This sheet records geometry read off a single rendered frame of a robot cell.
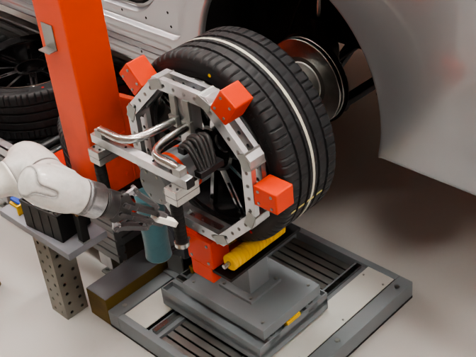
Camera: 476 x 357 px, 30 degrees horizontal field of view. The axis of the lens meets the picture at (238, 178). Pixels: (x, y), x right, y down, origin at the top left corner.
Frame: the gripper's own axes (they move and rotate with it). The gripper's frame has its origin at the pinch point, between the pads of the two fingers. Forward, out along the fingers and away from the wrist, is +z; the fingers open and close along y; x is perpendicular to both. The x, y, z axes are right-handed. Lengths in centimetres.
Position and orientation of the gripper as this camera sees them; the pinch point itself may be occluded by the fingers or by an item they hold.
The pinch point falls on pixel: (164, 219)
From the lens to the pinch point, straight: 230.8
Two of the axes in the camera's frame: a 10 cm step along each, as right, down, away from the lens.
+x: 5.2, 4.2, -7.4
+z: 7.2, 2.5, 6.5
